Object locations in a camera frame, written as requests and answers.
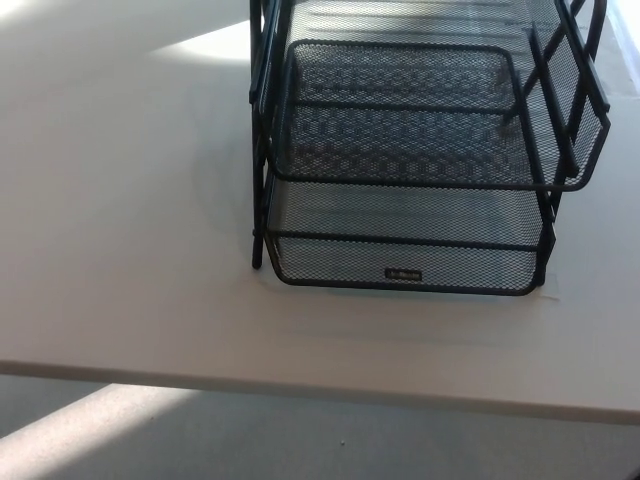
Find black wire rack frame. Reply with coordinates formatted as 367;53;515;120
247;0;613;271

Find black mesh sliding tray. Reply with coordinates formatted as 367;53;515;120
259;0;613;194

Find black mesh tray with label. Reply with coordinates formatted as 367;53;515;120
263;39;557;298

